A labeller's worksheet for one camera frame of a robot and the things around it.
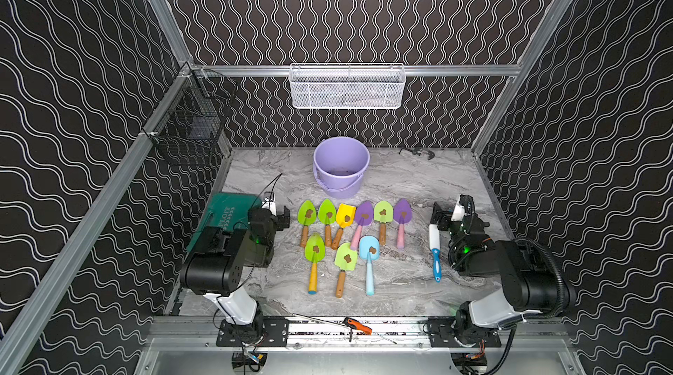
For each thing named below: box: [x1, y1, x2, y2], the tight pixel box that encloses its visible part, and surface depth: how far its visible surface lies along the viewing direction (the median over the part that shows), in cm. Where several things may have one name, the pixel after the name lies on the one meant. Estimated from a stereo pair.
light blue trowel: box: [358, 234, 381, 297], surface depth 92 cm
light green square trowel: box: [334, 242, 358, 299], surface depth 90 cm
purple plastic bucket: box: [312, 136, 371, 200], surface depth 101 cm
